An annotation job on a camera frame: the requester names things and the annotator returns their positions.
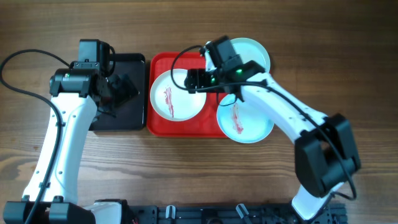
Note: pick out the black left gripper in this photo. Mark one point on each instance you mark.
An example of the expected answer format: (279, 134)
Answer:
(127, 89)

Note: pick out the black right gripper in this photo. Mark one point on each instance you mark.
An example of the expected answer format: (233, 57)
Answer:
(196, 76)

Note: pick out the white plate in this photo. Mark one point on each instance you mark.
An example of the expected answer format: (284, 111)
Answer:
(172, 103)

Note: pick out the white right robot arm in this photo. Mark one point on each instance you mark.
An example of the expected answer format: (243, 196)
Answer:
(326, 155)

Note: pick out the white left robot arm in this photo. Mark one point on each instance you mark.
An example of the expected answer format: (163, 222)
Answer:
(51, 194)

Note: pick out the black tray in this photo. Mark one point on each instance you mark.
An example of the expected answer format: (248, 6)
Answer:
(132, 114)

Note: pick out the red tray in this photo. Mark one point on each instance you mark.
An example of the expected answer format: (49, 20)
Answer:
(203, 125)

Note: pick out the light blue far plate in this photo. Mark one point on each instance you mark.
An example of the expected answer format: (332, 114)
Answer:
(249, 49)

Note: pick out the light blue plate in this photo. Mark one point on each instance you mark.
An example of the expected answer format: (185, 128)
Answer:
(242, 122)
(249, 49)

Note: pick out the light blue near plate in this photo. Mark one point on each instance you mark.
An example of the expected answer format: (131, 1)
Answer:
(242, 122)

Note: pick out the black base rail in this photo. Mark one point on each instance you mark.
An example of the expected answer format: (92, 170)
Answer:
(279, 213)

